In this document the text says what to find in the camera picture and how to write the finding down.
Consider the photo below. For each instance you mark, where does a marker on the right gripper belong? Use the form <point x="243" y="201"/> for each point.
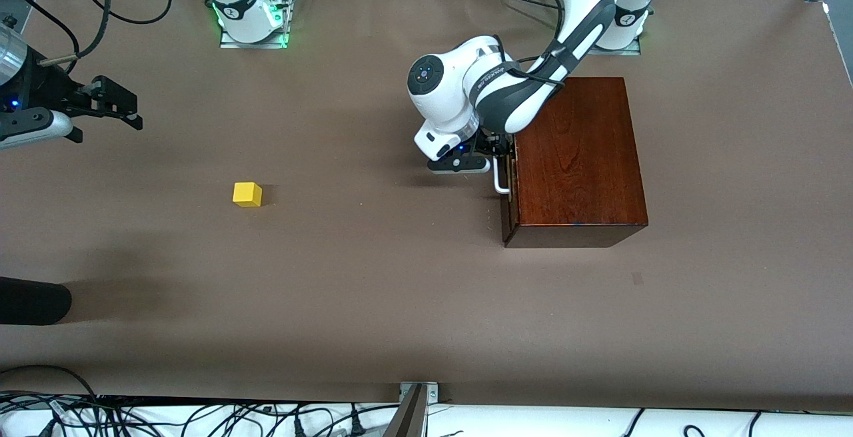
<point x="48" y="88"/>

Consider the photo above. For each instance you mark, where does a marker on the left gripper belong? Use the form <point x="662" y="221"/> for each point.
<point x="494" y="143"/>

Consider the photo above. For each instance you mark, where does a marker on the yellow cube block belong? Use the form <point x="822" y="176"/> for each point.
<point x="246" y="194"/>

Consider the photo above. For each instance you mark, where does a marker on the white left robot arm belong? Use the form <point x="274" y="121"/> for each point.
<point x="446" y="97"/>

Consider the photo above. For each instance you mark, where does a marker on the dark wooden cabinet box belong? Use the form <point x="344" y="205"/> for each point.
<point x="580" y="157"/>

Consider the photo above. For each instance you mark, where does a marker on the brown table cover sheet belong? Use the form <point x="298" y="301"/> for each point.
<point x="400" y="290"/>

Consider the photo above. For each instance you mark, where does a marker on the small brown tape patch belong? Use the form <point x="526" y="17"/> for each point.
<point x="638" y="278"/>

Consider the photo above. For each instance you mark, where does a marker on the black cylindrical object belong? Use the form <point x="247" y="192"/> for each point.
<point x="30" y="300"/>

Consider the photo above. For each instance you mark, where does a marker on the dark metal beam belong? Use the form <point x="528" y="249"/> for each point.
<point x="408" y="420"/>

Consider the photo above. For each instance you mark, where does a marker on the black power plug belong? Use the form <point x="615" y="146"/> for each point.
<point x="356" y="425"/>
<point x="299" y="428"/>

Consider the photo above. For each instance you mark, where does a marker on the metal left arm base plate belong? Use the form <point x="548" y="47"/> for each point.
<point x="616" y="51"/>

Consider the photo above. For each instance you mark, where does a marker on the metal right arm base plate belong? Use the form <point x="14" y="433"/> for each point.
<point x="256" y="42"/>

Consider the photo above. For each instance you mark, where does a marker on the small metal bracket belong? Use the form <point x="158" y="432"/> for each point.
<point x="432" y="392"/>

